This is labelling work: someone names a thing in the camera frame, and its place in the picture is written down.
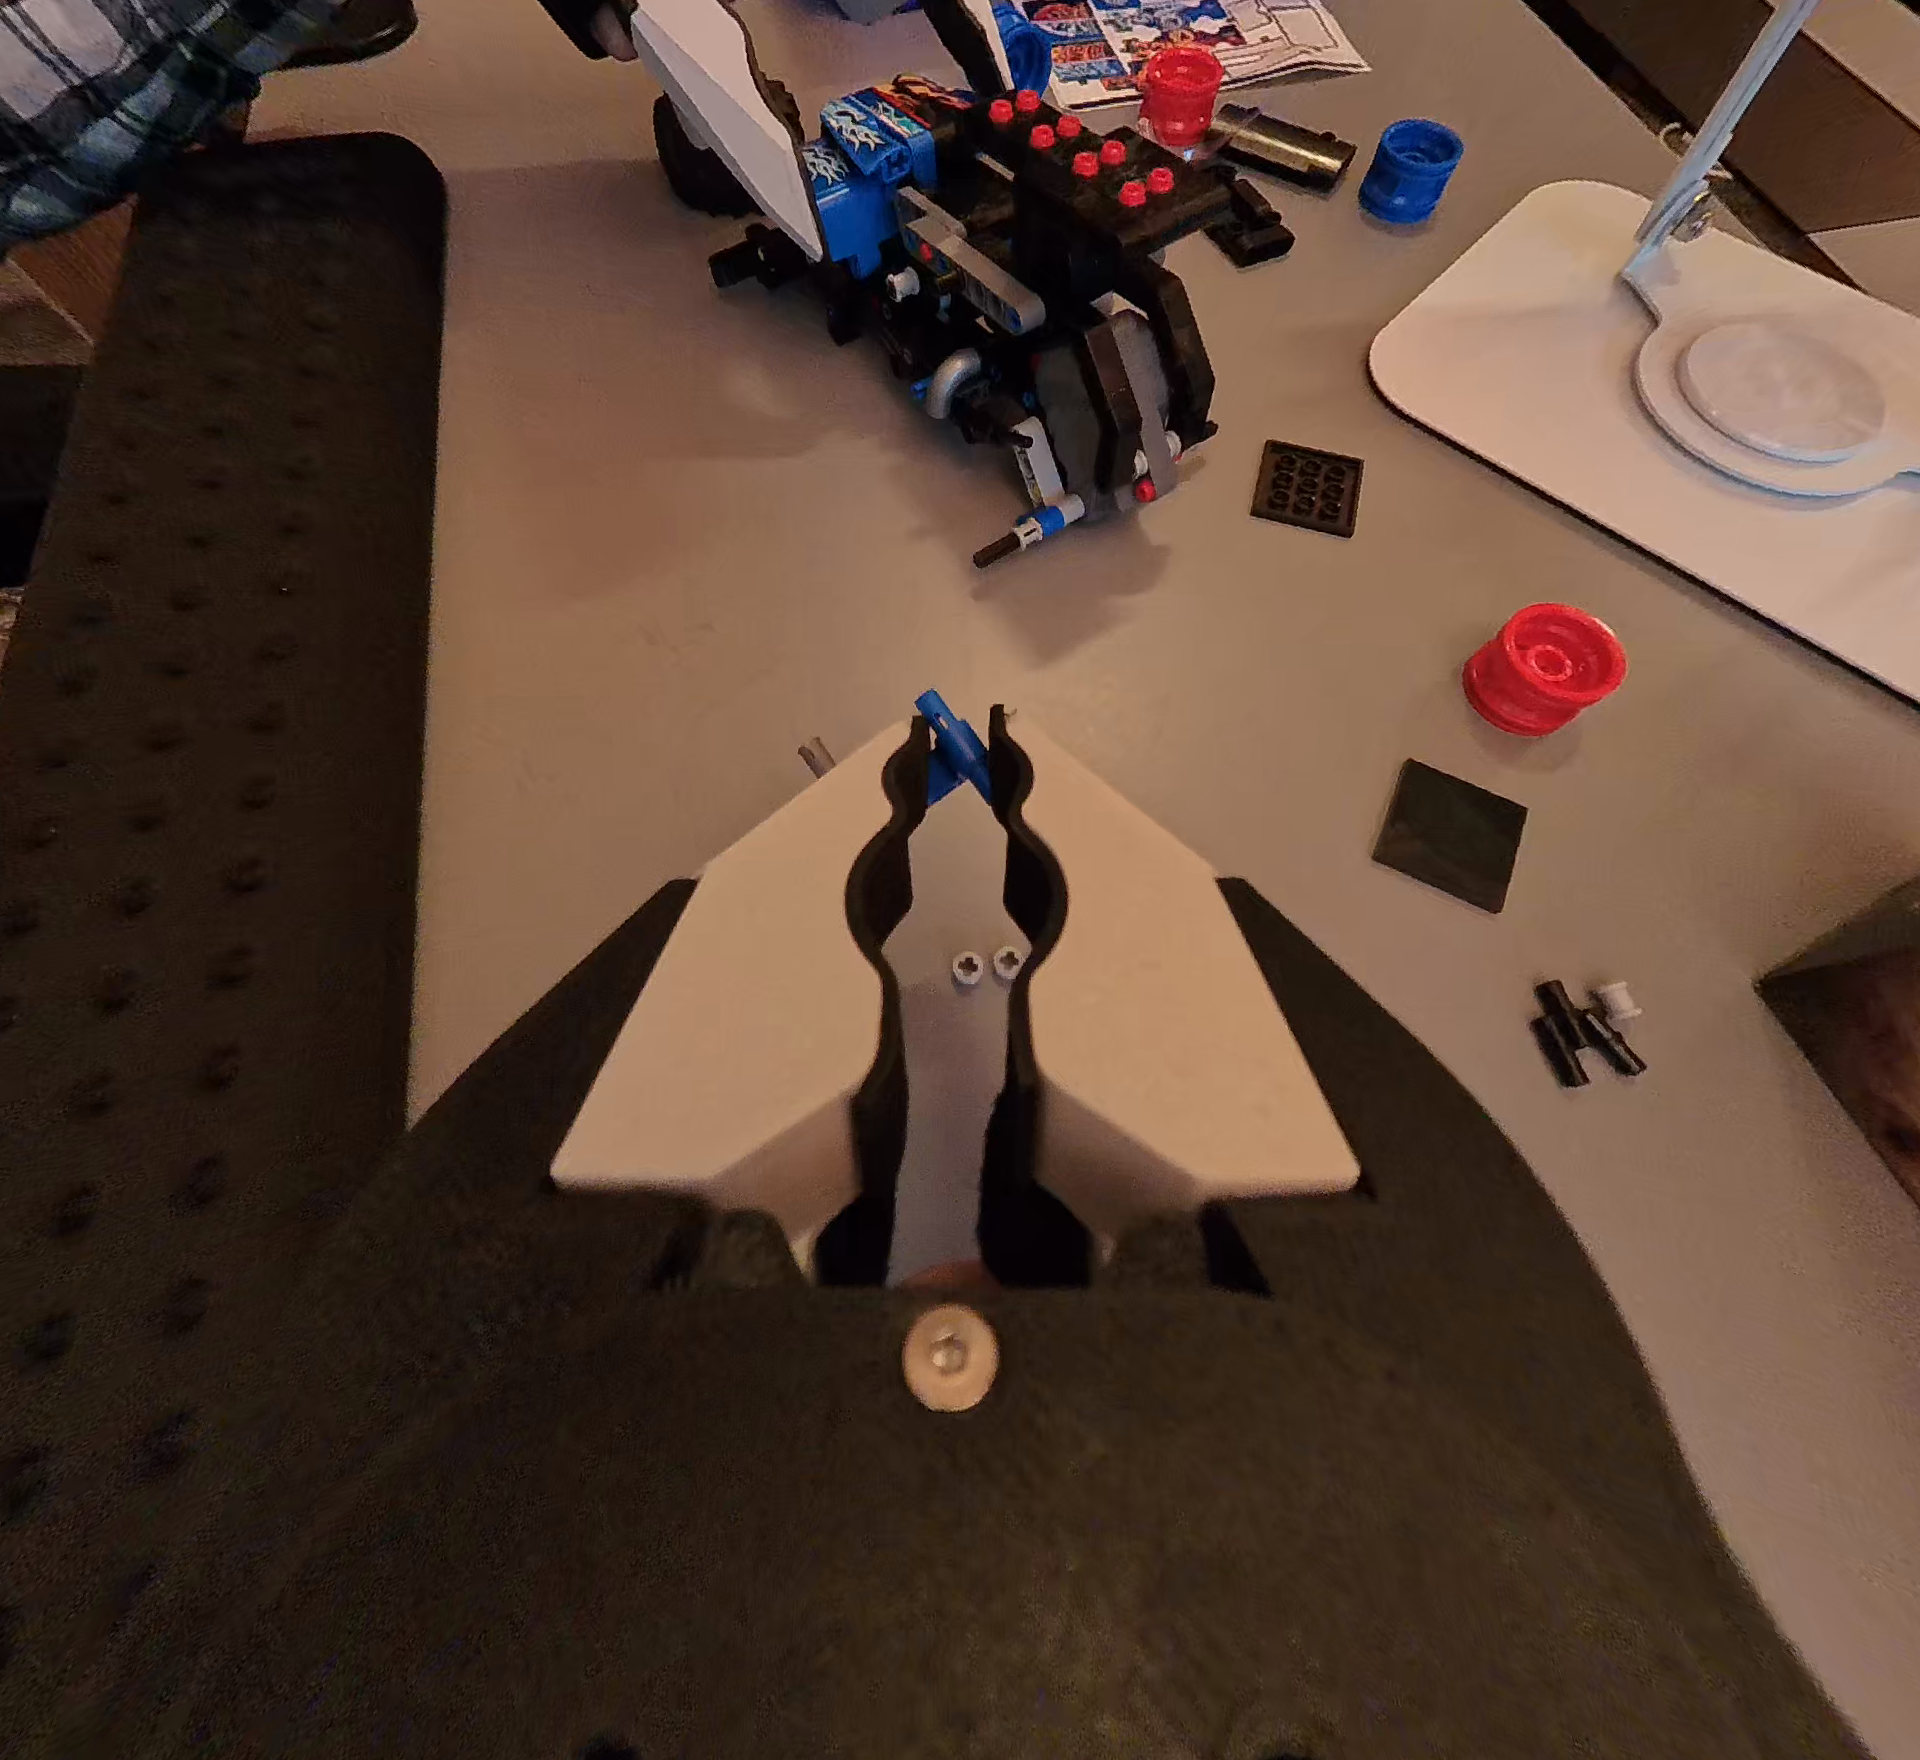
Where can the black pins with white bush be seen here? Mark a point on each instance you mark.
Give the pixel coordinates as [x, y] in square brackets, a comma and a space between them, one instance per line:
[1560, 1041]

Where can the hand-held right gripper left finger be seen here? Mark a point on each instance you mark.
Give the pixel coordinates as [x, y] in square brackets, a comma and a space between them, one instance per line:
[721, 1041]

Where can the white book stand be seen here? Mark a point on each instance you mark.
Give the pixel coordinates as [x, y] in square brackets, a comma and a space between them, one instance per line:
[1528, 321]

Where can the black frame plate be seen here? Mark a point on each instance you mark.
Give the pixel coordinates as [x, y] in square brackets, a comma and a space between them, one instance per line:
[1252, 225]

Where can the grey desk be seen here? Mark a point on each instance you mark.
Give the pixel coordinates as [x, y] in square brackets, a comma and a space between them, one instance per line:
[675, 591]

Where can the blue angled holed beam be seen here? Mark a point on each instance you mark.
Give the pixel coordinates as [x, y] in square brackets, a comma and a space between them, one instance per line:
[948, 739]

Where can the black desk inlay panel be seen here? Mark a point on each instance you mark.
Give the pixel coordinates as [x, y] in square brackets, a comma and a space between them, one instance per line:
[1650, 5]

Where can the toy truck set box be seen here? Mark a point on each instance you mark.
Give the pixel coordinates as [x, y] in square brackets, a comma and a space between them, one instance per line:
[1860, 1041]

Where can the black toy truck model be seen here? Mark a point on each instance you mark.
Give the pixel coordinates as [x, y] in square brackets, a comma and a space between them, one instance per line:
[1049, 291]

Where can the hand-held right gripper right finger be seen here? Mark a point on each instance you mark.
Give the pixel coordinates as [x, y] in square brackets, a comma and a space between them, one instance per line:
[1184, 1041]

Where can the black dimpled mat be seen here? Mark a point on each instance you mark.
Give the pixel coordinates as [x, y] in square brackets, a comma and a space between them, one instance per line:
[223, 591]

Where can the cluster of black pins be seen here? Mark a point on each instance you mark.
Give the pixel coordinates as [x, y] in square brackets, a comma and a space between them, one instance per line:
[1611, 1041]

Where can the black long beam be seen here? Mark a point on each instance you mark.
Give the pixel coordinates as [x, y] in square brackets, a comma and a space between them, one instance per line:
[1289, 146]

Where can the black grid plate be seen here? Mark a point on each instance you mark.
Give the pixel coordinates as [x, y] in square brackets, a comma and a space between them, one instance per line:
[1307, 488]

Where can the black toy tyre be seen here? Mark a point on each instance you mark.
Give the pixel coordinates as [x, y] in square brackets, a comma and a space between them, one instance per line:
[698, 163]

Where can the black square printed tile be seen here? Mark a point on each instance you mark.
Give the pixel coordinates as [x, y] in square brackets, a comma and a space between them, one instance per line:
[1450, 833]

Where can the colourful sticker sheet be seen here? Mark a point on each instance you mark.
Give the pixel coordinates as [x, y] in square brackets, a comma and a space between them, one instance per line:
[1260, 20]

